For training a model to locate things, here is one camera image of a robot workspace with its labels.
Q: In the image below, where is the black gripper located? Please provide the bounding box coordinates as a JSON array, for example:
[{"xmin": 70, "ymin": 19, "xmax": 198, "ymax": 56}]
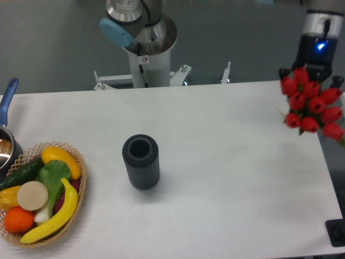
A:
[{"xmin": 278, "ymin": 35, "xmax": 344, "ymax": 88}]

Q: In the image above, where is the red tulip bouquet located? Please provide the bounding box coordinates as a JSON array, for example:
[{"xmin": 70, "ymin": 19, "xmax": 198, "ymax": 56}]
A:
[{"xmin": 280, "ymin": 67, "xmax": 344, "ymax": 146}]

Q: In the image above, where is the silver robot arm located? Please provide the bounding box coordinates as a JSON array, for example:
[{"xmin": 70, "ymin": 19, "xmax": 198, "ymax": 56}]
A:
[{"xmin": 99, "ymin": 1, "xmax": 344, "ymax": 88}]

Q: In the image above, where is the white stand at right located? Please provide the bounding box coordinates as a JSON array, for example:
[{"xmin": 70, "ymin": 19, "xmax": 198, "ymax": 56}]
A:
[{"xmin": 340, "ymin": 93, "xmax": 345, "ymax": 110}]

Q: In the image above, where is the black device at edge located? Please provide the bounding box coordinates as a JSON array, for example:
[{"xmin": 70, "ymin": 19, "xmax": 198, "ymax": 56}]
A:
[{"xmin": 325, "ymin": 219, "xmax": 344, "ymax": 247}]

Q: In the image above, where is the dark grey ribbed vase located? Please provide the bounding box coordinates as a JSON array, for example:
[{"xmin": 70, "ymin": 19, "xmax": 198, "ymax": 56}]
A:
[{"xmin": 122, "ymin": 134, "xmax": 160, "ymax": 190}]

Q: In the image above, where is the dark red vegetable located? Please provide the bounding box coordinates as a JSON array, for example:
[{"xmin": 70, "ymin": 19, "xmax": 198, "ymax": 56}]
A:
[{"xmin": 54, "ymin": 179, "xmax": 81, "ymax": 214}]

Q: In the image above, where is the yellow squash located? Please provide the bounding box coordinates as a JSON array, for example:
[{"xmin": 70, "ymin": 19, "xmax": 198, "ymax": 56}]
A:
[{"xmin": 41, "ymin": 146, "xmax": 81, "ymax": 180}]

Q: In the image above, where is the green bok choy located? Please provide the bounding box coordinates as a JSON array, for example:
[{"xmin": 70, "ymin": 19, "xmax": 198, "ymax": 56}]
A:
[{"xmin": 34, "ymin": 160, "xmax": 71, "ymax": 224}]

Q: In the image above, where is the woven wicker basket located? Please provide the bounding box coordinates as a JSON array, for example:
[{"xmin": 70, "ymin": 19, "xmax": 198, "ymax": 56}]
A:
[{"xmin": 1, "ymin": 141, "xmax": 87, "ymax": 249}]

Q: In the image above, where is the yellow banana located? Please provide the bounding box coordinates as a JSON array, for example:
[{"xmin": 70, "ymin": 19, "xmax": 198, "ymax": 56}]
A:
[{"xmin": 20, "ymin": 178, "xmax": 78, "ymax": 244}]

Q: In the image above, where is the green cucumber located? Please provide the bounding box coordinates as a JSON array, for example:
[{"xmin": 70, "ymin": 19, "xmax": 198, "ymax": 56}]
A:
[{"xmin": 1, "ymin": 157, "xmax": 45, "ymax": 191}]

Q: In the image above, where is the beige round disc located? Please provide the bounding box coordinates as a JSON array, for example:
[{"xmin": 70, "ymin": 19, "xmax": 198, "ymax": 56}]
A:
[{"xmin": 17, "ymin": 181, "xmax": 49, "ymax": 211}]

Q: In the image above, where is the yellow bell pepper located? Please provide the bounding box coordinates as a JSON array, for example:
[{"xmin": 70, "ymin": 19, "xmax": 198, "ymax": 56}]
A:
[{"xmin": 1, "ymin": 186, "xmax": 21, "ymax": 211}]

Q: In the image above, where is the orange fruit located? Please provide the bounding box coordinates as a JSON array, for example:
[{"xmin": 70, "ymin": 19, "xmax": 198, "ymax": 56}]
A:
[{"xmin": 4, "ymin": 207, "xmax": 34, "ymax": 233}]

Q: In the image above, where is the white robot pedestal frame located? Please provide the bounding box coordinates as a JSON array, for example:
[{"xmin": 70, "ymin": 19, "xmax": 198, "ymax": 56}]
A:
[{"xmin": 94, "ymin": 51, "xmax": 192, "ymax": 90}]

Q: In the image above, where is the blue handled saucepan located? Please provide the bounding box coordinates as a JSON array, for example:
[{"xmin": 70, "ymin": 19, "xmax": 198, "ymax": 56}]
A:
[{"xmin": 1, "ymin": 78, "xmax": 23, "ymax": 182}]

